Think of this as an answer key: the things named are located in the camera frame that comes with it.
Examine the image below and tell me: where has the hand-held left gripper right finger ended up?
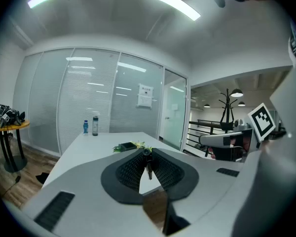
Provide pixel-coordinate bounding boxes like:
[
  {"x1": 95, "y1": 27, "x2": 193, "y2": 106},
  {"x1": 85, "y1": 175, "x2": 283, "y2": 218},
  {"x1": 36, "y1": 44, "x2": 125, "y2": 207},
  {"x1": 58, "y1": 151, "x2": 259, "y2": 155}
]
[{"x1": 150, "y1": 148, "x2": 245, "y2": 237}]

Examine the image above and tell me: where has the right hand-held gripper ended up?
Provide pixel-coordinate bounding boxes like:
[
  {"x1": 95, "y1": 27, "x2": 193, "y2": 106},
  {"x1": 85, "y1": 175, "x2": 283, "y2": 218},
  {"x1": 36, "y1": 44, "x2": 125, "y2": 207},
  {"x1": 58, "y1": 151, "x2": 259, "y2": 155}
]
[{"x1": 199, "y1": 102, "x2": 277, "y2": 162}]

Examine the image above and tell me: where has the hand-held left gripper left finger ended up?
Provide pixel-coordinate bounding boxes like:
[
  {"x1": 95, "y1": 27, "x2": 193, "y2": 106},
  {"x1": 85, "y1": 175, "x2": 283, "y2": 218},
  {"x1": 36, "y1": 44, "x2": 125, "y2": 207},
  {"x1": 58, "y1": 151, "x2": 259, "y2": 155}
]
[{"x1": 22, "y1": 149, "x2": 164, "y2": 237}]

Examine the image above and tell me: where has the black metal railing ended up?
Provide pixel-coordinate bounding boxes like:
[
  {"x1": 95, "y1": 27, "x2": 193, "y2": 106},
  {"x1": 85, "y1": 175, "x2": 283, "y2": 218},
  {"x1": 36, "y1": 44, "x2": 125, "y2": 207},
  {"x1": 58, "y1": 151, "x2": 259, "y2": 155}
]
[{"x1": 186, "y1": 118, "x2": 235, "y2": 158}]

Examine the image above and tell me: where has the black coat rack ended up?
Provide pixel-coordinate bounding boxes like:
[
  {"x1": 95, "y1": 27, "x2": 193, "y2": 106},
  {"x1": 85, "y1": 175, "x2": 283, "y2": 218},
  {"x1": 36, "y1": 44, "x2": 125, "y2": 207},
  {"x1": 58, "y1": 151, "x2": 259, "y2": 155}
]
[{"x1": 218, "y1": 88, "x2": 239, "y2": 133}]

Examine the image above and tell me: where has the glass door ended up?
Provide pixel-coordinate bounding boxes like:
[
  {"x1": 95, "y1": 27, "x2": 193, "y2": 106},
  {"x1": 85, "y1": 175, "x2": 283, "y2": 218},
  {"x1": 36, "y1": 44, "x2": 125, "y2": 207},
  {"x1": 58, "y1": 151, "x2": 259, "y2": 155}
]
[{"x1": 159, "y1": 68, "x2": 188, "y2": 151}]

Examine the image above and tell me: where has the black cloth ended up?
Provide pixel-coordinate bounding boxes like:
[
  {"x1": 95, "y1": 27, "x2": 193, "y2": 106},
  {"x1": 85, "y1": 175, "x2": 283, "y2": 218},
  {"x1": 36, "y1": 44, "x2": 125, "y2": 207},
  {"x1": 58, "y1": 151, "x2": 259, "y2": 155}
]
[{"x1": 35, "y1": 172, "x2": 50, "y2": 185}]

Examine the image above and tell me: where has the grey water bottle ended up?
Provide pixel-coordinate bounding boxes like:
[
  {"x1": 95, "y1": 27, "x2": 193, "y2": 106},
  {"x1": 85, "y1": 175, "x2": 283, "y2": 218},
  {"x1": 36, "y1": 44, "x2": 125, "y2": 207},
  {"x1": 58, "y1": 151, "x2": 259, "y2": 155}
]
[{"x1": 92, "y1": 115, "x2": 100, "y2": 137}]

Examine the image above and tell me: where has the yellow artificial flower bouquet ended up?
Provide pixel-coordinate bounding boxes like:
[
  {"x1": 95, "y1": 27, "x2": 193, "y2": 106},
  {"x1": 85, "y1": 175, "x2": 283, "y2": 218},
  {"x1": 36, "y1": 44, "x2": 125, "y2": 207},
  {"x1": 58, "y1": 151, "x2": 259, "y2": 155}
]
[{"x1": 130, "y1": 140, "x2": 153, "y2": 152}]

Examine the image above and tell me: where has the white paper notice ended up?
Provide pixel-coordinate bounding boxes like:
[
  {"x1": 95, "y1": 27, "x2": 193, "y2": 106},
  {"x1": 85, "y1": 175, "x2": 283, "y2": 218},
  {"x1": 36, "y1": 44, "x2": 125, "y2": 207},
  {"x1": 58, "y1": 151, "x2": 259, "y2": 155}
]
[{"x1": 137, "y1": 83, "x2": 154, "y2": 110}]

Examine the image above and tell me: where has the frosted glass partition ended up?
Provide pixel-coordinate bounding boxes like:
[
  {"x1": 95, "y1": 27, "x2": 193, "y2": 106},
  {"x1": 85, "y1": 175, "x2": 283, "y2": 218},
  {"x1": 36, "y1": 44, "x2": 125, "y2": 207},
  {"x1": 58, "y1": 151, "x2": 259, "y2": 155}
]
[{"x1": 13, "y1": 47, "x2": 166, "y2": 156}]

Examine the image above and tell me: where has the round wooden side table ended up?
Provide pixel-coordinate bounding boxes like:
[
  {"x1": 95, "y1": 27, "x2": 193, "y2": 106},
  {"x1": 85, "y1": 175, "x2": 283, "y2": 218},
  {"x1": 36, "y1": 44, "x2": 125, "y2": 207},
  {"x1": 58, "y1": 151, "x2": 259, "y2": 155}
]
[{"x1": 0, "y1": 119, "x2": 31, "y2": 174}]

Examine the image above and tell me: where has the black handheld device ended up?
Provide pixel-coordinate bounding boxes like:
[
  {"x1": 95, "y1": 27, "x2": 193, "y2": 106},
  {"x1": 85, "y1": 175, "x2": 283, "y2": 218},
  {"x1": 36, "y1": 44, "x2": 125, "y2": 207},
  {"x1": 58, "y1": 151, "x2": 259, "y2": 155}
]
[{"x1": 0, "y1": 104, "x2": 26, "y2": 128}]

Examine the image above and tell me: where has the black floor cable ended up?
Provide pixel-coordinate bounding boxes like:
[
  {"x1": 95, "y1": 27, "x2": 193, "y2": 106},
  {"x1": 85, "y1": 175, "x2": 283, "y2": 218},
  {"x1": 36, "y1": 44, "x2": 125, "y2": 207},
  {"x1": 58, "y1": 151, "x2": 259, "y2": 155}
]
[{"x1": 1, "y1": 174, "x2": 22, "y2": 198}]

